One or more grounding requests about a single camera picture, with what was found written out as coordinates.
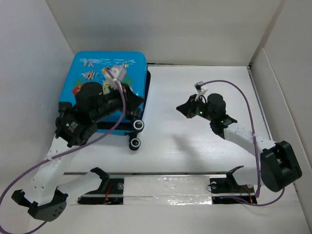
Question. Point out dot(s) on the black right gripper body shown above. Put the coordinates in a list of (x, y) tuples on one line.
[(201, 110)]

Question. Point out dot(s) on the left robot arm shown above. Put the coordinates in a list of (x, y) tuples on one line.
[(45, 197)]

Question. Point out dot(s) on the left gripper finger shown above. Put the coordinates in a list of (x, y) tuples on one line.
[(128, 92), (133, 103)]

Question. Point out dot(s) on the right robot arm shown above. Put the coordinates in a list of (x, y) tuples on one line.
[(276, 163)]

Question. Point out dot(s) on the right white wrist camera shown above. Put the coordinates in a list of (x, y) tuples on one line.
[(201, 89)]

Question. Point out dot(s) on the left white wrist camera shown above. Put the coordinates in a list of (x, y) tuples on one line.
[(114, 74)]

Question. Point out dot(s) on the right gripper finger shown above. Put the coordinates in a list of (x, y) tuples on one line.
[(191, 101), (186, 110)]

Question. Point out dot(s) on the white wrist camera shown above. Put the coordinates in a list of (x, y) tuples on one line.
[(201, 89), (114, 74)]

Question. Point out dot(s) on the blue child suitcase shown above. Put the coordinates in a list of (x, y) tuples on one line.
[(88, 66)]

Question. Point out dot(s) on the metal base rail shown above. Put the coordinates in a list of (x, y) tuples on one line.
[(222, 186)]

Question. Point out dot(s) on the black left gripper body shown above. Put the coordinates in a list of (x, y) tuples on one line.
[(113, 102)]

